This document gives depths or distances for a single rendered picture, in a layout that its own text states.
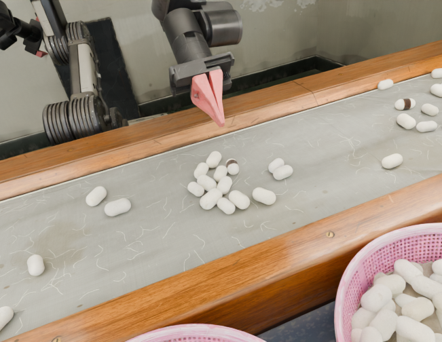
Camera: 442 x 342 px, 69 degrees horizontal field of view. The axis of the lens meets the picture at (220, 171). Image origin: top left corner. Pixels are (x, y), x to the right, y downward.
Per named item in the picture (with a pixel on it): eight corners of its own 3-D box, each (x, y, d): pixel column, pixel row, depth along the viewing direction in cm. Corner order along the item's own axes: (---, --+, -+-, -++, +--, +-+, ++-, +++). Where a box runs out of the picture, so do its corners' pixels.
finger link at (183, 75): (240, 110, 46) (216, 57, 48) (193, 123, 44) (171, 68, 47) (233, 130, 52) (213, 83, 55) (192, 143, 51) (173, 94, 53)
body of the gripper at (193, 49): (236, 60, 49) (219, 22, 51) (172, 77, 46) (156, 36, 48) (231, 85, 55) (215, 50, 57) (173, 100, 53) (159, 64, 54)
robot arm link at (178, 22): (159, 31, 56) (162, 3, 50) (195, 28, 58) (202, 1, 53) (172, 63, 54) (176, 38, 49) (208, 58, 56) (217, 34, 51)
